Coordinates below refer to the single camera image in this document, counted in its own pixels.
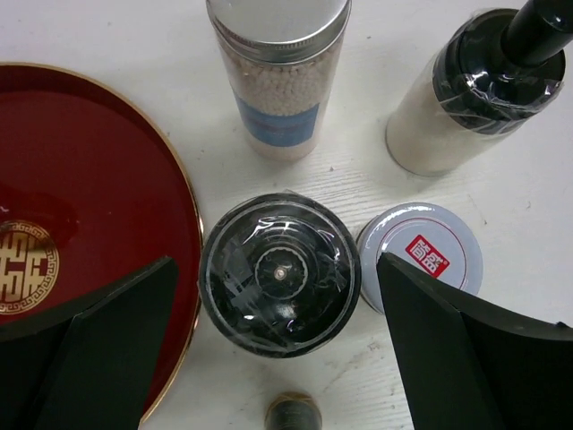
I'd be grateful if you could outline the black top grinder bottle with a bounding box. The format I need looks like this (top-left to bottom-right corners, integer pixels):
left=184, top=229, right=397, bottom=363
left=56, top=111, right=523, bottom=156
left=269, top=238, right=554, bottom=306
left=198, top=192, right=362, bottom=358

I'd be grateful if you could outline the black pump white bottle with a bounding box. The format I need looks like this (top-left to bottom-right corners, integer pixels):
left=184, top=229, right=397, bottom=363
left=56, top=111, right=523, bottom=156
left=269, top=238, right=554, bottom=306
left=386, top=1, right=572, bottom=176

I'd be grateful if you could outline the silver lid tall jar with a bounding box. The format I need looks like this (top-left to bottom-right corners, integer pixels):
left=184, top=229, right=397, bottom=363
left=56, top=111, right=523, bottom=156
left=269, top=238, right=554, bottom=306
left=206, top=0, right=352, bottom=161

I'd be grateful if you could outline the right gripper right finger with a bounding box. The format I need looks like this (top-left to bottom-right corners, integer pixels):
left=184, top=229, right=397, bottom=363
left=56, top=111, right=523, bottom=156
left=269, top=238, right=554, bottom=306
left=377, top=253, right=572, bottom=429

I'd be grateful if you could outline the red round tray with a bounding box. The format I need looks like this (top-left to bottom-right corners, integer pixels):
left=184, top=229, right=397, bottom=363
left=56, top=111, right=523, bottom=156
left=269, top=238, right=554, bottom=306
left=1, top=63, right=202, bottom=424

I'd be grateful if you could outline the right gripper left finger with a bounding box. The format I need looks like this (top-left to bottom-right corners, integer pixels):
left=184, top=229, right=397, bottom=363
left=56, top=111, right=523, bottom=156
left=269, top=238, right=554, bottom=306
left=1, top=256, right=178, bottom=429

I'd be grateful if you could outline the small dark bottle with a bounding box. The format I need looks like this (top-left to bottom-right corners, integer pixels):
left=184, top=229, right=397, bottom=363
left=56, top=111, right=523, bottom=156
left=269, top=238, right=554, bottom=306
left=264, top=391, right=322, bottom=430

